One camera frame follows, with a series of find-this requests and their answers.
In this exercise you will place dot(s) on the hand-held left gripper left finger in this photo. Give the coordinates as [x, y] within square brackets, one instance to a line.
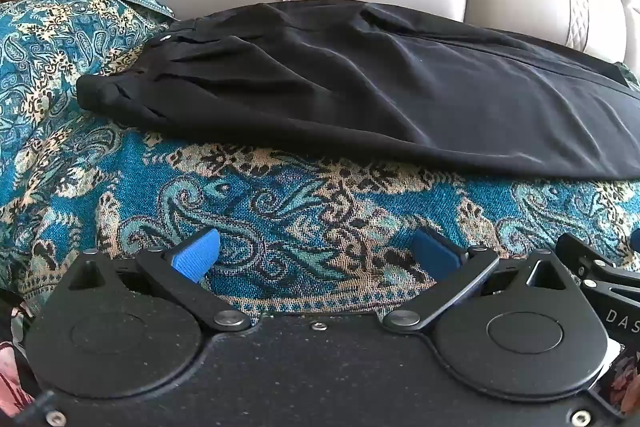
[196, 253]

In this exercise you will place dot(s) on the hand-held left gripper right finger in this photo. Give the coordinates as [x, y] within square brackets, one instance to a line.
[436, 251]

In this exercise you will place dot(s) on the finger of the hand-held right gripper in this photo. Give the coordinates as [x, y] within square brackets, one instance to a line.
[595, 259]

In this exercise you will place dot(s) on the black pants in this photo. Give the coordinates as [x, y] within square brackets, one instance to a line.
[360, 82]

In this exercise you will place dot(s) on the teal paisley blanket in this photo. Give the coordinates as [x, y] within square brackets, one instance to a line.
[100, 187]

